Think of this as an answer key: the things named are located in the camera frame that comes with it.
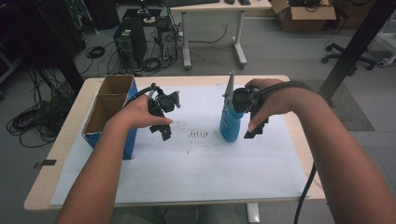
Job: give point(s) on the blue cardboard box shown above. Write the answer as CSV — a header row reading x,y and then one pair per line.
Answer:
x,y
107,105

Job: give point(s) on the black metal stand post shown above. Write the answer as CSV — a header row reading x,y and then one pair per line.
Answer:
x,y
358,46

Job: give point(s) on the light wooden table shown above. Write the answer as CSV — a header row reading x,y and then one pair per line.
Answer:
x,y
299,130

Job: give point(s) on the person's left hand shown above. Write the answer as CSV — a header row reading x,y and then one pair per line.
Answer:
x,y
134,116

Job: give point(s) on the white table leg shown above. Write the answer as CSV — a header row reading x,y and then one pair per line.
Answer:
x,y
252,214

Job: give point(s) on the white desk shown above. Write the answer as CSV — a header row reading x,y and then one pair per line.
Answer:
x,y
218,6

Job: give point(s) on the person's right hand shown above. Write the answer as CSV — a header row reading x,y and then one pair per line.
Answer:
x,y
280,99

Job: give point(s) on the dark curtain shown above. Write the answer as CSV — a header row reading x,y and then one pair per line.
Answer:
x,y
37,37

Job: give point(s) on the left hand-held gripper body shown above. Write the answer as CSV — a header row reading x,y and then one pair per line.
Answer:
x,y
165,101

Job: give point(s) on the blue plastic bottle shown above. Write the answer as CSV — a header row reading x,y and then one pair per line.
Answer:
x,y
230,127

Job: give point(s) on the black keyboard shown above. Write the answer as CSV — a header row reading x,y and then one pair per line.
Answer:
x,y
191,2

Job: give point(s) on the open brown cardboard box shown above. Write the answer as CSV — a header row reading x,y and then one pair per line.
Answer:
x,y
303,17

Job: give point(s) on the grey floor mat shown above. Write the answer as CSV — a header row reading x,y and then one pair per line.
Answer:
x,y
351,115

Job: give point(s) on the black computer tower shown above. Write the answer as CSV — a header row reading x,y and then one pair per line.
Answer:
x,y
129,43

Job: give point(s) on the small open computer case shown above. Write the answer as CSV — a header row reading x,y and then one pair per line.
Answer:
x,y
167,39

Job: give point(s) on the black tape strip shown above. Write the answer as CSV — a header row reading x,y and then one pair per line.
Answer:
x,y
48,162

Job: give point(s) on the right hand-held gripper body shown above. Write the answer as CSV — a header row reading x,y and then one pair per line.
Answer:
x,y
246,99

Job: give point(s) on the black office chair base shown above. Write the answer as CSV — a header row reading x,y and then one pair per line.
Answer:
x,y
348,56

